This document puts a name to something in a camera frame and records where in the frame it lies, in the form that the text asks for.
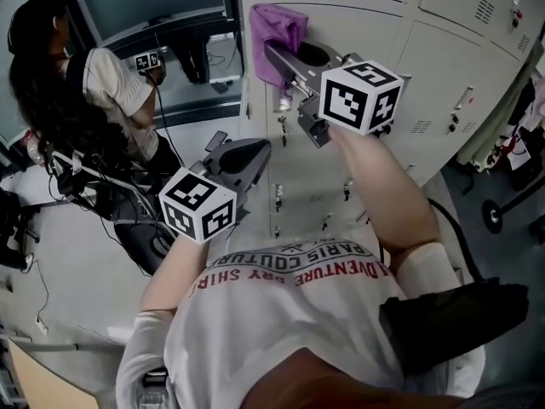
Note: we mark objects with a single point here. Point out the pink hanging garment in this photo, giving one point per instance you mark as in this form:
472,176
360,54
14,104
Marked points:
534,115

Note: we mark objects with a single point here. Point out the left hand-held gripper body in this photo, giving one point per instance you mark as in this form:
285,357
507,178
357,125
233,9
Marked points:
196,203

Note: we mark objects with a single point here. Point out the person's right forearm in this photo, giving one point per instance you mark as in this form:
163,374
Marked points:
383,186

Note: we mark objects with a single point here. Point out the white window ledge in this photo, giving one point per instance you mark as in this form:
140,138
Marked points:
191,128

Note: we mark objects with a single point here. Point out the black waist bag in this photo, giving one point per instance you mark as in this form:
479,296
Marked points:
447,322

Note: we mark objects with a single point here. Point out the person's left forearm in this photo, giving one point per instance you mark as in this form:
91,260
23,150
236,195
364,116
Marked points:
170,271

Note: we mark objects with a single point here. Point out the white printed bag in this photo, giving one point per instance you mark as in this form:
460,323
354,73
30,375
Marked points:
520,157

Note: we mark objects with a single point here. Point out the white power strip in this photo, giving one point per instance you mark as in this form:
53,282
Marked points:
41,326

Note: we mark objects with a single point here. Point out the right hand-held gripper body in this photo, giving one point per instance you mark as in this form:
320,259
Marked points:
357,96

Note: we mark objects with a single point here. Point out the clear plastic bottle red label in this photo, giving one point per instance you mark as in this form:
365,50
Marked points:
34,148

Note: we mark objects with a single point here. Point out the beige metal locker cabinet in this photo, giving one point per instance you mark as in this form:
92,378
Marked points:
426,58

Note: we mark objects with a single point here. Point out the purple wiping cloth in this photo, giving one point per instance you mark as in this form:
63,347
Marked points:
272,28

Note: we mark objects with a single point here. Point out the person's white printed shirt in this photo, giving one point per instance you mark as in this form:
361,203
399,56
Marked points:
277,322

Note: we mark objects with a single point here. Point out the black wheeled stand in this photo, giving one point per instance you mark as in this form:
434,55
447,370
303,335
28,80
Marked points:
493,216

